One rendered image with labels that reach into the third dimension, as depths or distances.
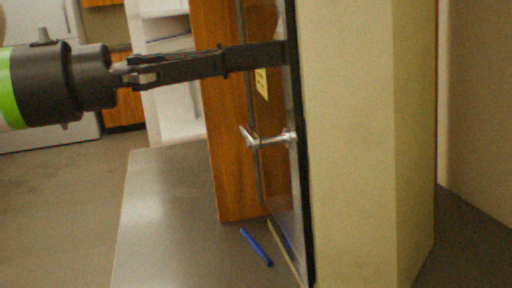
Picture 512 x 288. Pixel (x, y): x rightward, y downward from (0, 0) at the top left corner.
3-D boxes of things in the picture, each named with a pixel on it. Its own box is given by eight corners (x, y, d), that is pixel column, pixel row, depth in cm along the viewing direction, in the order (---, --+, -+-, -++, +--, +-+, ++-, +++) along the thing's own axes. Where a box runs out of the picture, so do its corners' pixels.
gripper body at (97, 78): (64, 50, 49) (154, 39, 50) (76, 44, 57) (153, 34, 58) (79, 120, 51) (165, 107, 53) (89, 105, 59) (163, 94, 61)
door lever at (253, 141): (273, 131, 70) (271, 114, 69) (291, 150, 61) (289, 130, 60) (237, 137, 69) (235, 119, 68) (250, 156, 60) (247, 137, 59)
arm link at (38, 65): (44, 124, 59) (26, 145, 51) (21, 28, 56) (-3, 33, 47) (94, 117, 60) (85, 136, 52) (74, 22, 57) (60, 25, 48)
